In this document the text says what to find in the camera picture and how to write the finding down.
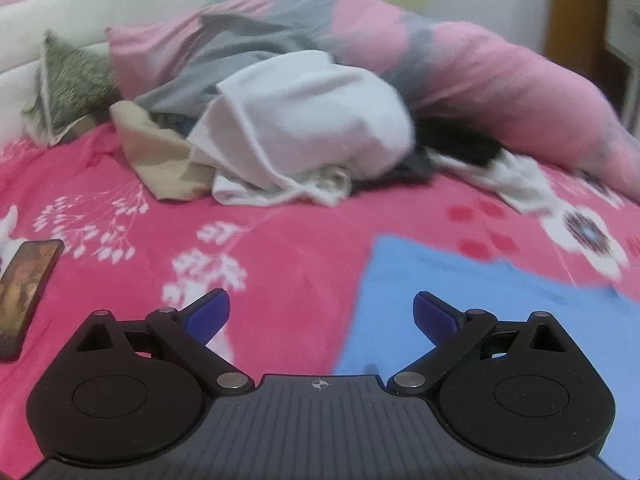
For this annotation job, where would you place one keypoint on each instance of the black garment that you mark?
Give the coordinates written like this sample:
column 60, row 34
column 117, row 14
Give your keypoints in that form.
column 450, row 142

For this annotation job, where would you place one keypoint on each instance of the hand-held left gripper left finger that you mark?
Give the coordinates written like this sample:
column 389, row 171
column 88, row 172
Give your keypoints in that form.
column 207, row 315

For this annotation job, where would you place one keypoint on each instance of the beige camouflage garment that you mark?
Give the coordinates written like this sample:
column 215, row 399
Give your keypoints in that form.
column 160, row 160

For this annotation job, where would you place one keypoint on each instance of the wooden door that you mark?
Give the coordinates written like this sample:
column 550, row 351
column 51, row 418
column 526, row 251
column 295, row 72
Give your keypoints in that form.
column 570, row 20

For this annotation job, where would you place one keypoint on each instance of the pink grey rolled duvet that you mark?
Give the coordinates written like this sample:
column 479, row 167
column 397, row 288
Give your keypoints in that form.
column 475, row 75

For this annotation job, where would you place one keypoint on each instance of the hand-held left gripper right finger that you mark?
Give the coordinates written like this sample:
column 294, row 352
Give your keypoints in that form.
column 432, row 315

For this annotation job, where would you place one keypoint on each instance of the white pink headboard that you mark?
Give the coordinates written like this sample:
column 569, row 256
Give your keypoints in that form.
column 25, row 25

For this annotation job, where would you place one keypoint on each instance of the small white cloth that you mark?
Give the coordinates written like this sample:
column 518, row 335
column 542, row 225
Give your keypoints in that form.
column 520, row 180

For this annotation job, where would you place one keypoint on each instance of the green patterned pillow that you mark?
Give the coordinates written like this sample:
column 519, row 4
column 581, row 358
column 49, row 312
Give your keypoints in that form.
column 70, row 80

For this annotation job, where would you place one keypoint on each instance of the blue t-shirt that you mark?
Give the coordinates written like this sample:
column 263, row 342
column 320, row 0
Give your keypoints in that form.
column 475, row 275

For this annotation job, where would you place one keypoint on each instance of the pink floral blanket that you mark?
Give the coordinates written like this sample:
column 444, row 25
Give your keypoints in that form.
column 300, row 240

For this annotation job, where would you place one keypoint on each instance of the white garment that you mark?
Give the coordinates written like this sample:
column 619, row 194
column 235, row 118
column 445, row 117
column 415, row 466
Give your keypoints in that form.
column 310, row 105

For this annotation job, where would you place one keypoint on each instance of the smartphone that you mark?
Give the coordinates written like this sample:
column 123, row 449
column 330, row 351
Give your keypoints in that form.
column 25, row 290

